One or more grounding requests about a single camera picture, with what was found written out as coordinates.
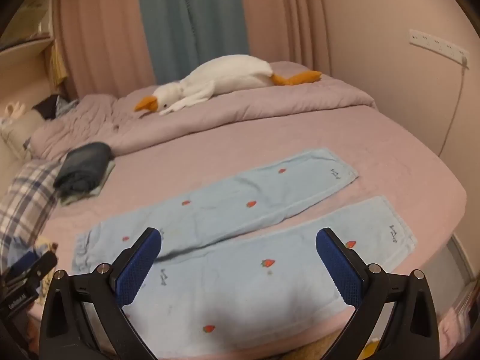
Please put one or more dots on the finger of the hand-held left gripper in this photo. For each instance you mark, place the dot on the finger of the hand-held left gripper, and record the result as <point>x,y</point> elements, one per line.
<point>39,264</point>

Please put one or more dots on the plaid pillow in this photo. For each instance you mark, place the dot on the plaid pillow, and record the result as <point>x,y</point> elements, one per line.
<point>26,202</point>

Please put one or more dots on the teal curtain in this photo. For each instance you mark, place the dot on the teal curtain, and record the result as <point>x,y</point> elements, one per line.
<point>187,18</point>

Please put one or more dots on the light blue strawberry print pants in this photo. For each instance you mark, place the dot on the light blue strawberry print pants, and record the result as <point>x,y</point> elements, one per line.
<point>232,277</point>

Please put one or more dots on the white power strip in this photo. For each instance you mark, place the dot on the white power strip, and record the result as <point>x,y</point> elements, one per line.
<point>435,45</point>

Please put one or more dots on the pink curtain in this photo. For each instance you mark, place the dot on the pink curtain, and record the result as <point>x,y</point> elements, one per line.
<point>285,15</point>
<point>105,26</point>

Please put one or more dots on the dark crumpled clothing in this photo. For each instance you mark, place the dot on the dark crumpled clothing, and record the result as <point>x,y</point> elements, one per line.
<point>48,105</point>

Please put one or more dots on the folded dark grey clothes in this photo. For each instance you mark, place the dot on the folded dark grey clothes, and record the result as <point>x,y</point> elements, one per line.
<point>84,165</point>

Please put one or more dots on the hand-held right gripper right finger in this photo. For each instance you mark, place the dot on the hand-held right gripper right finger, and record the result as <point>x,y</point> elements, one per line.
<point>339,270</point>

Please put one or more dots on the cream wooden shelf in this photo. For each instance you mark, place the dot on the cream wooden shelf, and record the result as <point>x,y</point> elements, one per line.
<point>22,50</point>

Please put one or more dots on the white goose plush toy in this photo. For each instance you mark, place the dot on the white goose plush toy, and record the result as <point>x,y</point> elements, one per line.
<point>225,77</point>

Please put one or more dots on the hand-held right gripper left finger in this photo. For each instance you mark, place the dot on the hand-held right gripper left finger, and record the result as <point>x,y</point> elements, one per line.
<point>138,266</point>

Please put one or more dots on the bed with pink sheet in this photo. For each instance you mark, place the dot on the bed with pink sheet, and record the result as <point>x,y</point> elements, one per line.
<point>337,135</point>

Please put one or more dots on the mauve quilt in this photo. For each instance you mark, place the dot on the mauve quilt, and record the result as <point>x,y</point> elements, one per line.
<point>262,108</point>

